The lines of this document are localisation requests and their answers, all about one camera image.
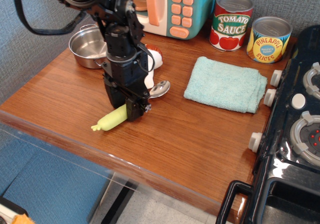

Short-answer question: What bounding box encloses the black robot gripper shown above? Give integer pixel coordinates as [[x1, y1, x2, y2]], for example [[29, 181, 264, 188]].
[[101, 50, 151, 122]]

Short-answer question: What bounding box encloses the spoon with yellow-green handle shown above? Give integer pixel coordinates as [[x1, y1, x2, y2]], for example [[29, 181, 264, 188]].
[[90, 80, 171, 131]]

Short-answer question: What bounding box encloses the white plush mushroom toy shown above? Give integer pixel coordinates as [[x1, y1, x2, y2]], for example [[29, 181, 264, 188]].
[[144, 44, 163, 89]]

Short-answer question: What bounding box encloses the light blue towel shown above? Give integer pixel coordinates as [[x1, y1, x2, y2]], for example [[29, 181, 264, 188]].
[[183, 56, 268, 114]]

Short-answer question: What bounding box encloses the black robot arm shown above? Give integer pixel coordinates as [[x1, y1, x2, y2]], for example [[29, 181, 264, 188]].
[[58, 0, 151, 121]]

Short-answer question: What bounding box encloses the small steel pot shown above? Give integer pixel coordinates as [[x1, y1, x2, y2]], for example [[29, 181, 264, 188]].
[[68, 24, 108, 69]]

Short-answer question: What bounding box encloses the teal toy microwave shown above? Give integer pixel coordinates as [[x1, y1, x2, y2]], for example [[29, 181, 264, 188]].
[[133, 0, 215, 40]]

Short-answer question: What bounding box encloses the lower white stove knob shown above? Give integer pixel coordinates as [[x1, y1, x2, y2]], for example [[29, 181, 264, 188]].
[[248, 132, 263, 153]]

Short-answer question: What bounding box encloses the white stove knob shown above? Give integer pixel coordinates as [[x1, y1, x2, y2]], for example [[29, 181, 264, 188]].
[[248, 132, 263, 153], [263, 89, 277, 107], [270, 70, 283, 87]]

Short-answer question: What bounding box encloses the tomato sauce can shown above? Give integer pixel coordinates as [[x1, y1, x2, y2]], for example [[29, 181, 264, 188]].
[[209, 0, 254, 51]]

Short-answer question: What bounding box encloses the middle white stove knob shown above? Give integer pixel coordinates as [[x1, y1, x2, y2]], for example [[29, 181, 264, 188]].
[[263, 89, 277, 107]]

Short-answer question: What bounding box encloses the upper white stove knob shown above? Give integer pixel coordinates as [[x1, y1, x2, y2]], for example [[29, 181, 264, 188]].
[[270, 70, 283, 87]]

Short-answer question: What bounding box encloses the orange fuzzy object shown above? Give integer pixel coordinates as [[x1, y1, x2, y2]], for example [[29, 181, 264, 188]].
[[11, 214, 35, 224]]

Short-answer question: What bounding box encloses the pineapple slices can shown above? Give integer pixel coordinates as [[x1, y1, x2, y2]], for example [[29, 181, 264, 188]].
[[246, 16, 293, 64]]

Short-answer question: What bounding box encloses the black toy stove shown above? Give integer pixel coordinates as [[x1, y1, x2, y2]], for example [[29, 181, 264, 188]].
[[216, 25, 320, 224]]

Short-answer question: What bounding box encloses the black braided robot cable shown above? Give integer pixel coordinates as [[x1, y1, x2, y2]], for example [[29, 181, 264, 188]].
[[13, 0, 87, 36]]

